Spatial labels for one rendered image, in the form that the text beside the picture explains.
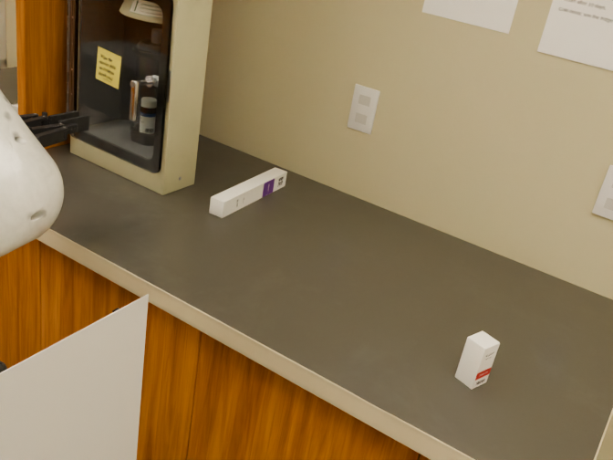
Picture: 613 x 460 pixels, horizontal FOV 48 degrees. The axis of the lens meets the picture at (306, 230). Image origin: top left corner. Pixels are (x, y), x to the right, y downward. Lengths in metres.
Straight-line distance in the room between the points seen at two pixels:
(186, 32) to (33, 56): 0.41
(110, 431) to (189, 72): 0.93
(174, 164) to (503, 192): 0.77
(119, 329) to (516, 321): 0.88
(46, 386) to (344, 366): 0.57
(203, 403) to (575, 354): 0.71
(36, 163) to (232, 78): 1.24
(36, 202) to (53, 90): 1.05
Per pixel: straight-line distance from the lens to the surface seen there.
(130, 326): 0.79
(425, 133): 1.71
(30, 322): 1.71
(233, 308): 1.25
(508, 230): 1.70
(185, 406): 1.43
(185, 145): 1.65
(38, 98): 1.82
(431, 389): 1.17
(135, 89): 1.55
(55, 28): 1.80
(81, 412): 0.80
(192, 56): 1.58
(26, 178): 0.80
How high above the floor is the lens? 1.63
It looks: 26 degrees down
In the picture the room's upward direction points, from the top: 10 degrees clockwise
